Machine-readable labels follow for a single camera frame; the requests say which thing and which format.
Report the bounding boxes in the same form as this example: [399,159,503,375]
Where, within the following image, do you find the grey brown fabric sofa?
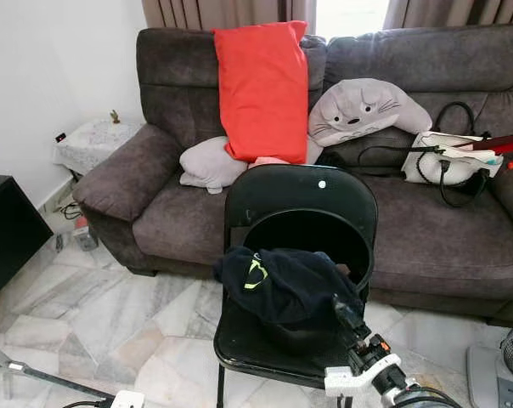
[72,24,513,326]

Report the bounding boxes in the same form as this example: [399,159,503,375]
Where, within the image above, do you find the dark red box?
[456,134,513,154]

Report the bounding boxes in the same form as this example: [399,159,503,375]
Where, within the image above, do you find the grey Totoro plush cushion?
[307,77,433,148]

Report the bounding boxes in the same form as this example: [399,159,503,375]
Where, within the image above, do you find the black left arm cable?
[65,396,113,408]

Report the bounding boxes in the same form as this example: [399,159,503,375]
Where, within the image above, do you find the black low TV console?
[0,174,54,307]

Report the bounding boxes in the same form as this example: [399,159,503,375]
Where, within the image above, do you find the black shirt with green print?
[212,246,365,328]

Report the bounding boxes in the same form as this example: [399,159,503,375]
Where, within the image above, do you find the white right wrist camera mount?
[324,364,385,397]

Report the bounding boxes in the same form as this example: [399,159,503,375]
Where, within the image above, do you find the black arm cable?
[392,387,461,408]
[65,396,113,408]

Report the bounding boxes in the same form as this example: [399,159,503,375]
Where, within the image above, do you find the black folding chair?
[214,163,381,408]

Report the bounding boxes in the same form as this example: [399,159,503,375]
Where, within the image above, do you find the side table with lace cloth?
[53,117,145,177]

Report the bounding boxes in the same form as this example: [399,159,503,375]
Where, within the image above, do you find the white handbag black handles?
[401,100,505,209]

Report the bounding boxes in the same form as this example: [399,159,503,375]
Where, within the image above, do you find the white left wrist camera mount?
[110,389,146,408]

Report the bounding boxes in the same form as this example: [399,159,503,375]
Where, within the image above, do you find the small light grey pillow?
[178,136,249,195]

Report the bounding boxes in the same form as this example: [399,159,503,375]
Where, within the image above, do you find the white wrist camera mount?
[110,389,146,408]
[324,364,385,397]

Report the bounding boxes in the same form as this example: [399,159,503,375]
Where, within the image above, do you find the thin black cable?
[356,143,448,171]

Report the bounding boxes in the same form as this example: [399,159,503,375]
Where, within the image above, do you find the red pillow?
[212,20,311,165]

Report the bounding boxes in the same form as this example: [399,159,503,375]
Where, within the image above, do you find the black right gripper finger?
[341,294,369,339]
[331,293,359,341]

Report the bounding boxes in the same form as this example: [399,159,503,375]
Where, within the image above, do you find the power strip with cables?
[53,197,101,253]

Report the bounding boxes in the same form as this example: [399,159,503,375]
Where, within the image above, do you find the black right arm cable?
[392,387,461,408]

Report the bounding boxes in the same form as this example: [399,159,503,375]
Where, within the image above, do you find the grey standing fan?
[466,323,513,408]

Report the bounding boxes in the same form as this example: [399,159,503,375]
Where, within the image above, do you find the brown curtain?
[384,0,513,31]
[142,0,317,35]

